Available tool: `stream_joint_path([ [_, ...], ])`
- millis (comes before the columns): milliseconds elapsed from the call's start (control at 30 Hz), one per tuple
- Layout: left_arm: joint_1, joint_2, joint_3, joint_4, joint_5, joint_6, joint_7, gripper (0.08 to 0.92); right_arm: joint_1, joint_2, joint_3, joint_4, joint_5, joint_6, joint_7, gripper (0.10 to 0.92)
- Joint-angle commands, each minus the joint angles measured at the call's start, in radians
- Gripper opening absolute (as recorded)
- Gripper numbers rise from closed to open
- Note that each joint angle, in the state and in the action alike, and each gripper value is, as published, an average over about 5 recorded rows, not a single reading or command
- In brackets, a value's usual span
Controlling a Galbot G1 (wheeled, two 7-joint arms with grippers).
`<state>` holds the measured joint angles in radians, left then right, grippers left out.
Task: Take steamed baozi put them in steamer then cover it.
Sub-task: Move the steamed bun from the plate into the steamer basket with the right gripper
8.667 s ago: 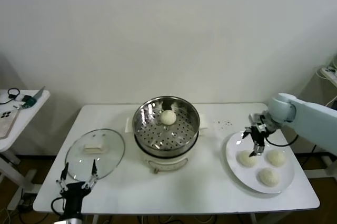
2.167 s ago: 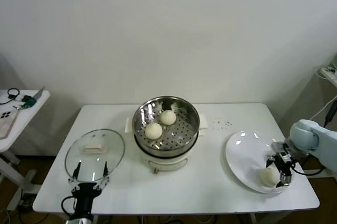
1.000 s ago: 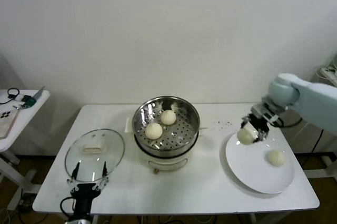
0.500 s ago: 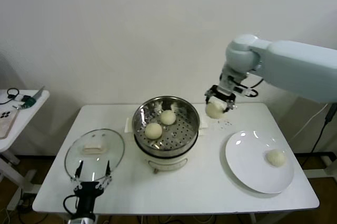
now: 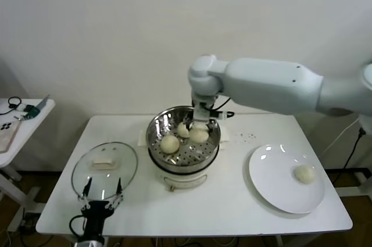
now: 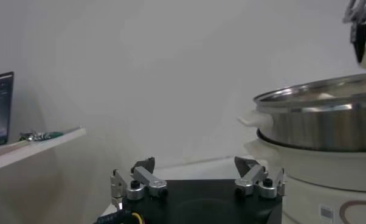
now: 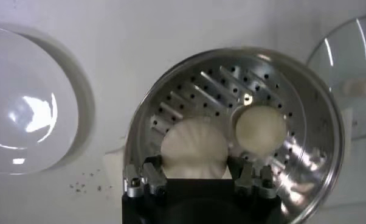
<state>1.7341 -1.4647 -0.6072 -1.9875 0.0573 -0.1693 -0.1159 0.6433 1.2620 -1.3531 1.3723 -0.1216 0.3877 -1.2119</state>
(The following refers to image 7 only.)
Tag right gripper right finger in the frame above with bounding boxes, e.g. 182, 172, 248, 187
228, 156, 278, 199

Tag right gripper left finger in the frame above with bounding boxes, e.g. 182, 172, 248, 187
123, 155, 168, 198

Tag white steamed baozi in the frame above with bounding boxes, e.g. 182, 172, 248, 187
160, 117, 232, 180
234, 105, 289, 158

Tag glass lid with beige handle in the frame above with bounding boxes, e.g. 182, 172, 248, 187
306, 13, 366, 142

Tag perforated steel steamer basket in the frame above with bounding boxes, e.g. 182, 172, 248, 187
123, 47, 345, 224

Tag scattered dark crumbs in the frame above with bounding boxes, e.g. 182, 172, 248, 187
67, 169, 114, 194

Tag white round plate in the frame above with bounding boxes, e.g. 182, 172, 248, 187
0, 26, 95, 176

